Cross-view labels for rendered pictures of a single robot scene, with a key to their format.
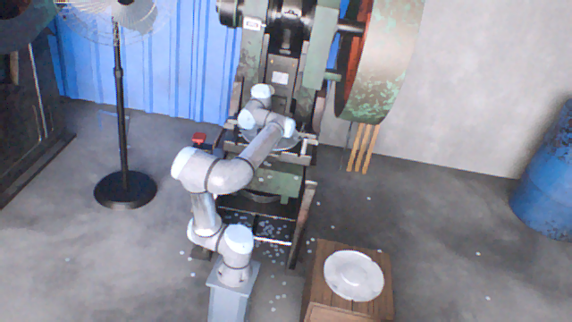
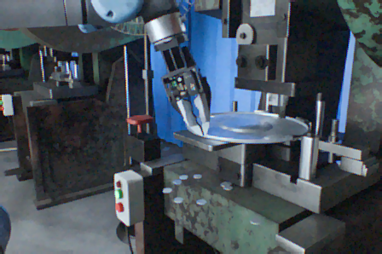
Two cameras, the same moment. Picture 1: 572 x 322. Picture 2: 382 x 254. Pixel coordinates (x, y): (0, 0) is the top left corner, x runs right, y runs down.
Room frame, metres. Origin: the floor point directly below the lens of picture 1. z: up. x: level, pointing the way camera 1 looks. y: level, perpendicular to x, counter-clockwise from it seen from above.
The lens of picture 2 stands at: (1.21, -0.45, 0.98)
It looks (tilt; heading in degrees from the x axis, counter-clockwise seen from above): 14 degrees down; 53
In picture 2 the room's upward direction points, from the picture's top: straight up
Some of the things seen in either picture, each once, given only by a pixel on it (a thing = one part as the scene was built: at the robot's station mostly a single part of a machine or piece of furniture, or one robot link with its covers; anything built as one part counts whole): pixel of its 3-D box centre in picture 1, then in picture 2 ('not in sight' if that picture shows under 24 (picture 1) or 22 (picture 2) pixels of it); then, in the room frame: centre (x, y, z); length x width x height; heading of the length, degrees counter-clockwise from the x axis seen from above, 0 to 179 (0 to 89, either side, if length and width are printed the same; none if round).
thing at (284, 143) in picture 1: (270, 132); (245, 124); (1.80, 0.10, 0.78); 0.29 x 0.29 x 0.01
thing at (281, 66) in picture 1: (280, 79); (274, 17); (1.88, 0.11, 1.04); 0.17 x 0.15 x 0.30; 2
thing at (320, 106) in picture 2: not in sight; (319, 112); (1.99, 0.03, 0.81); 0.02 x 0.02 x 0.14; 2
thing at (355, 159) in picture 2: (304, 131); (337, 141); (1.93, -0.06, 0.76); 0.17 x 0.06 x 0.10; 92
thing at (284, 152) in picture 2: not in sight; (277, 140); (1.93, 0.11, 0.72); 0.20 x 0.16 x 0.03; 92
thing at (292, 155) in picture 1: (270, 138); (275, 156); (1.93, 0.11, 0.68); 0.45 x 0.30 x 0.06; 92
